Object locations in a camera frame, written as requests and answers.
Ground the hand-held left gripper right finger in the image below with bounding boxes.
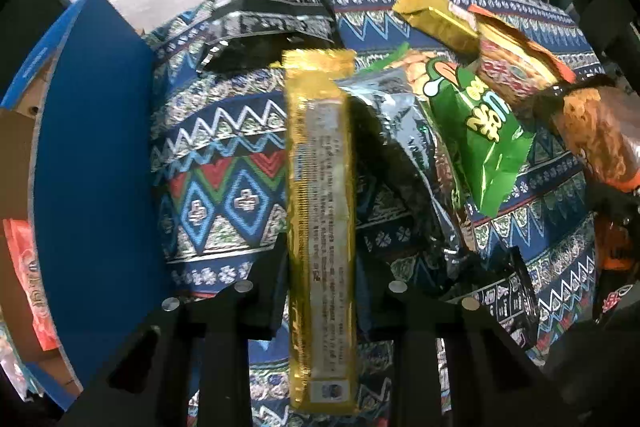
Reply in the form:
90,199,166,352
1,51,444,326
355,276,576,427

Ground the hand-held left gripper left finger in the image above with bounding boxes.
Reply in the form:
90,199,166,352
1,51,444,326
65,229,292,427

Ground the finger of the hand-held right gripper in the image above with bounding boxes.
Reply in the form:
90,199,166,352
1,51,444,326
587,184,640,228

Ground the brown snack bag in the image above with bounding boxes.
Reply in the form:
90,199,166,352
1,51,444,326
532,76,640,194

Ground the long gold snack packet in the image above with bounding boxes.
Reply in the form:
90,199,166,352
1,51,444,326
281,48,359,416

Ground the green snack bag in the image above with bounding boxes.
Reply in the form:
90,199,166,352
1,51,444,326
369,44,537,216

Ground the blue cardboard box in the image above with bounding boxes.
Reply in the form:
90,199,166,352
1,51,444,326
0,0,177,413

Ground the patterned blue tablecloth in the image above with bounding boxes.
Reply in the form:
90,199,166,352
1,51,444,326
144,0,603,427

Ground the small black printed packet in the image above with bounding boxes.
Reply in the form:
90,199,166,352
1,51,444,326
470,247,544,351

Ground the silver black snack bag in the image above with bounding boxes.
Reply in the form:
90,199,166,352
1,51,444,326
340,67,476,299

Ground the orange red snack bag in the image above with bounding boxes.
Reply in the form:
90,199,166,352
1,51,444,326
467,4,577,106

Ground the red orange snack packet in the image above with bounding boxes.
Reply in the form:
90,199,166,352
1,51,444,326
4,219,58,352

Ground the short gold snack packet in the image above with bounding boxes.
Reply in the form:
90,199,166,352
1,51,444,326
392,0,484,56

